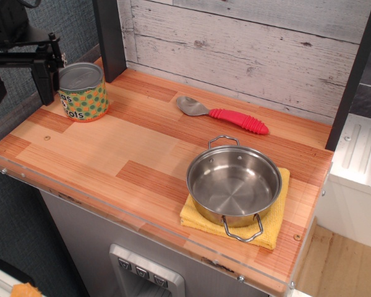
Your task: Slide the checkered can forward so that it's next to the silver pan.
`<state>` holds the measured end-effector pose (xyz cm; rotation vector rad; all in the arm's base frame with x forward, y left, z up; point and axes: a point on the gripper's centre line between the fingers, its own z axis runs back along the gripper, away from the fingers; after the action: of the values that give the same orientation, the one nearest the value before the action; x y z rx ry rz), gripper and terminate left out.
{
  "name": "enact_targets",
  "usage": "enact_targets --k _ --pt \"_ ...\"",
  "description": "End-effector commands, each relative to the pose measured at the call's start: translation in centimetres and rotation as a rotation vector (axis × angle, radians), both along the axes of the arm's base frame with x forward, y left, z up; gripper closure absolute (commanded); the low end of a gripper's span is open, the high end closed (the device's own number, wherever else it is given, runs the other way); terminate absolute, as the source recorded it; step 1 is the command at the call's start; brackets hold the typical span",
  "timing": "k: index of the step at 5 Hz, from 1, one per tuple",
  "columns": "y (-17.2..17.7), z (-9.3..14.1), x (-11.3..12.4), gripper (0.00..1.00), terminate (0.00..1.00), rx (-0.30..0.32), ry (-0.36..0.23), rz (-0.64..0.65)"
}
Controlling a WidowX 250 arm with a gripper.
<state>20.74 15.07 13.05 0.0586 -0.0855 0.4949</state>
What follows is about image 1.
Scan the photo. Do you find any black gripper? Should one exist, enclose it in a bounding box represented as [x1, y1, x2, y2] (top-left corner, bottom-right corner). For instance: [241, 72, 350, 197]
[0, 26, 64, 106]

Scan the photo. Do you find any green orange checkered can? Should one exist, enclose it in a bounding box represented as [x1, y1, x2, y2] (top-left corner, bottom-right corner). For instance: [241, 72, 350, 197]
[58, 62, 109, 123]

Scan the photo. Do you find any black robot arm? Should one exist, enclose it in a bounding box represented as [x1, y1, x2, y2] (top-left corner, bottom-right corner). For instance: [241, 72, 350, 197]
[0, 1, 64, 105]

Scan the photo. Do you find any silver steel pan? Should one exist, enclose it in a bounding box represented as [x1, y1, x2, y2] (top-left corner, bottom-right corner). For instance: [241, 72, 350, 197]
[186, 137, 283, 243]

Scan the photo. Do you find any orange object at corner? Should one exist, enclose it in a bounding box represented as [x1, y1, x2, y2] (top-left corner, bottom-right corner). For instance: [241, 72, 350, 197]
[10, 283, 43, 297]

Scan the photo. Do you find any silver dispenser panel with buttons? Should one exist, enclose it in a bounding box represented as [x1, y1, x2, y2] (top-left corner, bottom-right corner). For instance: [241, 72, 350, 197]
[109, 244, 186, 296]

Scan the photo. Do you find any yellow folded cloth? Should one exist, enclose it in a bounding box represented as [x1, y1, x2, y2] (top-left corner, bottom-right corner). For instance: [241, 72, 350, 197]
[180, 168, 290, 250]

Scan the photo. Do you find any clear acrylic edge guard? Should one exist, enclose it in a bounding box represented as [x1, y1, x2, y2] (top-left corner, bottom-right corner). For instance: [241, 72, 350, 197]
[0, 145, 333, 296]

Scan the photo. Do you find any white toy sink counter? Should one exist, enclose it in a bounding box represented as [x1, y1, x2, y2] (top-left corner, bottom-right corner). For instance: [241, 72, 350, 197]
[313, 45, 371, 252]

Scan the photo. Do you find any dark left cabinet post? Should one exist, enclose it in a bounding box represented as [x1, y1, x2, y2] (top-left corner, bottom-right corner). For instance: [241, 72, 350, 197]
[92, 0, 127, 82]

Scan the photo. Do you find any dark cabinet post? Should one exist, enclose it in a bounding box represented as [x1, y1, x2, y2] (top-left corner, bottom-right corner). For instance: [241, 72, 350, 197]
[325, 12, 371, 152]
[92, 0, 127, 82]

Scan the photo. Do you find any red handled metal spoon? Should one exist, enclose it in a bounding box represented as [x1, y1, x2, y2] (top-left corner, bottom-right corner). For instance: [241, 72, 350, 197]
[176, 96, 269, 135]

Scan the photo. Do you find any dark right cabinet post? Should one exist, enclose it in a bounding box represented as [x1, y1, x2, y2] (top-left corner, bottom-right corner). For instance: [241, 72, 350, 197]
[325, 12, 371, 152]

